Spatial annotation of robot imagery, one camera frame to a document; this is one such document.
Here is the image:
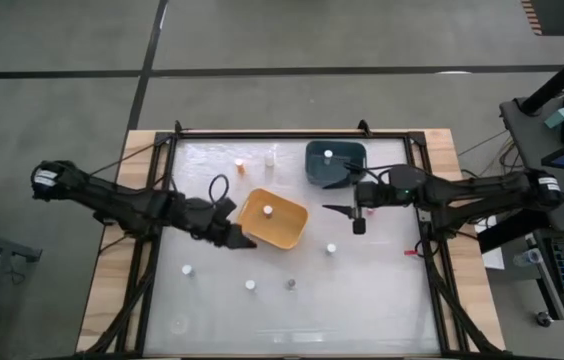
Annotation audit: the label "thin black taut cable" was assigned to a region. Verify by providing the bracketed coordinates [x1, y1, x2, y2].
[89, 143, 161, 177]

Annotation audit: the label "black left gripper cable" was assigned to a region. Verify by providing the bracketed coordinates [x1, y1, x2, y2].
[208, 173, 231, 204]

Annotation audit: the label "teal plastic bin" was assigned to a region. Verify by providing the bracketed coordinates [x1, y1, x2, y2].
[304, 139, 368, 189]

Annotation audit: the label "small teal box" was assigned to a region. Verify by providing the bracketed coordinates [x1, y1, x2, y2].
[543, 107, 564, 130]

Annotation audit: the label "yellow plastic bin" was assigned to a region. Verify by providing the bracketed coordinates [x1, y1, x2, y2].
[235, 187, 310, 251]

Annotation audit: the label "clear plastic water bottle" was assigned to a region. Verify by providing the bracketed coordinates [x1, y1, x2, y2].
[513, 248, 544, 268]

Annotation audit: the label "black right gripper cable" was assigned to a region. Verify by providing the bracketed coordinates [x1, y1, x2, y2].
[344, 161, 394, 185]

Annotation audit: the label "black cable bundle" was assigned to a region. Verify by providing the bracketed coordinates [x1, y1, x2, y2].
[424, 249, 496, 357]
[84, 239, 161, 357]

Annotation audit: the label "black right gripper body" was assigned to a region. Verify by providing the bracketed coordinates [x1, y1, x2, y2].
[354, 179, 394, 209]

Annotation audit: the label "black aluminium rig frame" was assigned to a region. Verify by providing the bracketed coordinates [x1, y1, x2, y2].
[76, 119, 506, 360]

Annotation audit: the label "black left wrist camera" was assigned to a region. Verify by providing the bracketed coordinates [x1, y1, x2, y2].
[213, 196, 239, 217]

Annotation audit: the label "black monitor stand pole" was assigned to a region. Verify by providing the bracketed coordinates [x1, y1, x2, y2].
[519, 37, 564, 115]

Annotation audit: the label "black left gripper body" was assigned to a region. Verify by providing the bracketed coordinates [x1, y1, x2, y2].
[181, 199, 237, 249]

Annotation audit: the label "white paper sheet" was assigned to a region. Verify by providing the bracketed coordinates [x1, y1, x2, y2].
[476, 219, 506, 270]

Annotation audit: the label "wooden table board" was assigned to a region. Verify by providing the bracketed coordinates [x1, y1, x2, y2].
[75, 128, 507, 354]

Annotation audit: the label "loose floor cables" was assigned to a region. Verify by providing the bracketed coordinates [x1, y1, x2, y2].
[456, 128, 521, 176]

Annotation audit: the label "dark grey computer desk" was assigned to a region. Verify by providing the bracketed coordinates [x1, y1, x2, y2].
[499, 94, 564, 359]

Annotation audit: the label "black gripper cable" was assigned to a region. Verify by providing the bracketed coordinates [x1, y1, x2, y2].
[208, 173, 231, 204]
[344, 161, 394, 185]

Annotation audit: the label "dark mat with striped edge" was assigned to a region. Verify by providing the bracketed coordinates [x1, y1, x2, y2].
[520, 0, 564, 37]

